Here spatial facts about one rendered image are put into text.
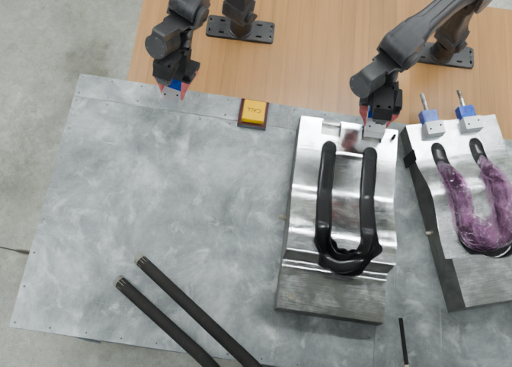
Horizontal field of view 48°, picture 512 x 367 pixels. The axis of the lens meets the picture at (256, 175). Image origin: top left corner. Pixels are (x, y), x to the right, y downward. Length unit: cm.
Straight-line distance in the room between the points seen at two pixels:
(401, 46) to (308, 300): 62
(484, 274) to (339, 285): 35
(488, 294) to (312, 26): 90
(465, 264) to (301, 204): 42
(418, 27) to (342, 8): 55
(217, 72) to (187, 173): 32
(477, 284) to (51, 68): 196
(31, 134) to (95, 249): 114
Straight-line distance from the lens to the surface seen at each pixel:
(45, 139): 254
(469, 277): 148
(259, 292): 146
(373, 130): 148
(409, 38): 131
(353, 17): 182
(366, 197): 148
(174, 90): 147
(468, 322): 158
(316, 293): 142
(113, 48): 269
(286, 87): 166
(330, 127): 155
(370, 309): 144
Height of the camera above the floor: 224
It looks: 70 degrees down
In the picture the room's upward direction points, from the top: 11 degrees clockwise
